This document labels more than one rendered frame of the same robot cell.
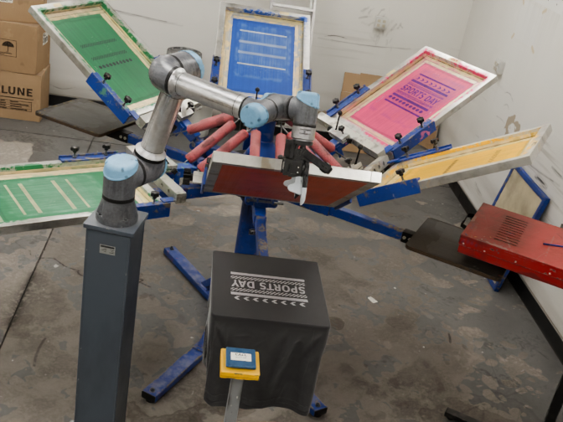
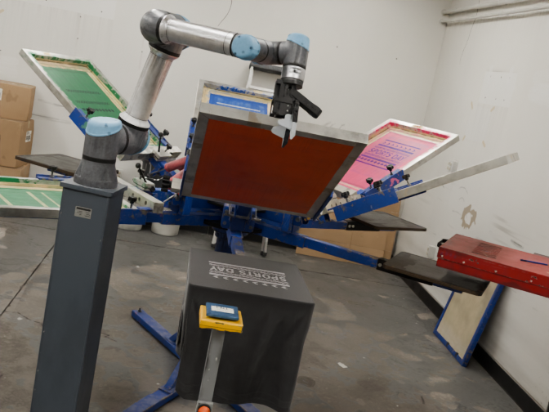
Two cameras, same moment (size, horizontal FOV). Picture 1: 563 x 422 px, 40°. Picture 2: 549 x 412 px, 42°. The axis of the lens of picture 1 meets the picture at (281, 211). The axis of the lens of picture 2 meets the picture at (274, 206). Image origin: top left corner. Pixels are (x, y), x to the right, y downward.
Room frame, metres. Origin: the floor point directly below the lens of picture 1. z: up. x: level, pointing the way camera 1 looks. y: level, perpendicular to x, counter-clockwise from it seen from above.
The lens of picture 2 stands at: (0.02, -0.04, 1.70)
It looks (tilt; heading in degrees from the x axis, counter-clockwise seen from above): 10 degrees down; 0
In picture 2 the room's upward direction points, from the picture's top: 11 degrees clockwise
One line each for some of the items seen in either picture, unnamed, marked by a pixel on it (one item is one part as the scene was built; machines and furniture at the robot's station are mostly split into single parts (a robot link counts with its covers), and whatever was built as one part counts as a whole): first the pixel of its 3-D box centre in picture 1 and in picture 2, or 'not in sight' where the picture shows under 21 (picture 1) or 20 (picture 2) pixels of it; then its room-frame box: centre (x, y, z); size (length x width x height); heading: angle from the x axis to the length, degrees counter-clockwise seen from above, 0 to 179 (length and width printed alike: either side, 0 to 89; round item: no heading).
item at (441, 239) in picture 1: (374, 223); (350, 253); (3.47, -0.47, 0.91); 1.34 x 0.40 x 0.08; 68
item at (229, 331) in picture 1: (262, 366); (241, 350); (2.38, -0.04, 0.74); 0.45 x 0.03 x 0.43; 98
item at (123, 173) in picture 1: (121, 175); (104, 136); (2.48, 0.58, 1.37); 0.13 x 0.12 x 0.14; 155
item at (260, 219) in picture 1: (261, 239); (238, 253); (3.10, 0.07, 0.89); 1.24 x 0.06 x 0.06; 8
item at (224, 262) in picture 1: (268, 286); (247, 274); (2.61, 0.00, 0.95); 0.48 x 0.44 x 0.01; 8
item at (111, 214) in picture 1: (117, 205); (97, 169); (2.47, 0.59, 1.25); 0.15 x 0.15 x 0.10
